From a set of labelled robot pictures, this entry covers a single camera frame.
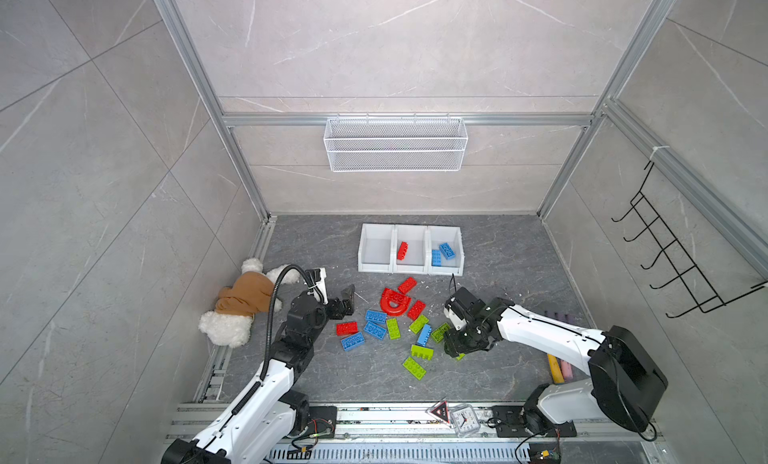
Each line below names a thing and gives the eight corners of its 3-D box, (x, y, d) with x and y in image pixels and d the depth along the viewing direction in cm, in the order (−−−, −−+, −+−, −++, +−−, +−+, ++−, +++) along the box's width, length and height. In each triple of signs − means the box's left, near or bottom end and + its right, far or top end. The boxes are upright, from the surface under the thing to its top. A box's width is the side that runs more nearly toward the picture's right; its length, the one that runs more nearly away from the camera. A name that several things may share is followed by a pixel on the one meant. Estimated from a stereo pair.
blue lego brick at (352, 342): (344, 353, 87) (343, 351, 85) (340, 342, 89) (339, 339, 87) (366, 344, 88) (365, 341, 87) (362, 333, 90) (361, 330, 89)
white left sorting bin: (358, 274, 103) (357, 263, 98) (362, 235, 115) (360, 223, 110) (394, 274, 103) (394, 263, 98) (394, 235, 115) (394, 223, 110)
